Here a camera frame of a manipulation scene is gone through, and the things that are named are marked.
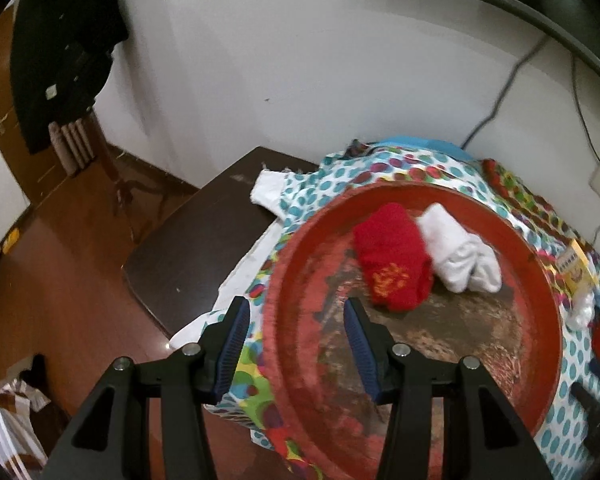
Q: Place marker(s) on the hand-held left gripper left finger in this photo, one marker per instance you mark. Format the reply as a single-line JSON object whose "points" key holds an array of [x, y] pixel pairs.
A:
{"points": [[230, 345]]}

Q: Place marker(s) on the striped plastic bag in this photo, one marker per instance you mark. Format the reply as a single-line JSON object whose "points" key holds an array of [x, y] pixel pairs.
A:
{"points": [[10, 425]]}

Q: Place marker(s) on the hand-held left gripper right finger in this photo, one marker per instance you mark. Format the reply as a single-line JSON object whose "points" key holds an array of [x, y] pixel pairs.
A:
{"points": [[362, 350]]}

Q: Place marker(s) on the yellow cardboard box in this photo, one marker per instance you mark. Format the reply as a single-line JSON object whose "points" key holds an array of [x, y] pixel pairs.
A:
{"points": [[575, 267]]}

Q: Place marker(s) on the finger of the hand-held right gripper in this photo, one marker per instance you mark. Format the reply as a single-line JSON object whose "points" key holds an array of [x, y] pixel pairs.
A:
{"points": [[589, 400]]}

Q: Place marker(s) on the black hanging clothing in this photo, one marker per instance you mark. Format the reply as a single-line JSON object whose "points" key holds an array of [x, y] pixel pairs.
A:
{"points": [[65, 60]]}

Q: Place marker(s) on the polka dot tablecloth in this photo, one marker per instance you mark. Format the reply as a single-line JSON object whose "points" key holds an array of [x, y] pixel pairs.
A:
{"points": [[305, 185]]}

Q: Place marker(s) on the red round tray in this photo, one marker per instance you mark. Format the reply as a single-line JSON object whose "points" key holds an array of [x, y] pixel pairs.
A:
{"points": [[480, 340]]}

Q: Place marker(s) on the large white sock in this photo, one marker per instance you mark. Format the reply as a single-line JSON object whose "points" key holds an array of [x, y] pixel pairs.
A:
{"points": [[455, 255]]}

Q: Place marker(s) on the dark wooden side table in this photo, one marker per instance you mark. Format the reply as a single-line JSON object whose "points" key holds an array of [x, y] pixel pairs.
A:
{"points": [[195, 240]]}

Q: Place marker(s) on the wooden coat stand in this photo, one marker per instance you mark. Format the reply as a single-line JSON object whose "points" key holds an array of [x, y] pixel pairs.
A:
{"points": [[122, 190]]}

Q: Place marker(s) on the white radiator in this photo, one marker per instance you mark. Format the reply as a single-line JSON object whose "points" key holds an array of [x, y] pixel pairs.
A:
{"points": [[72, 145]]}

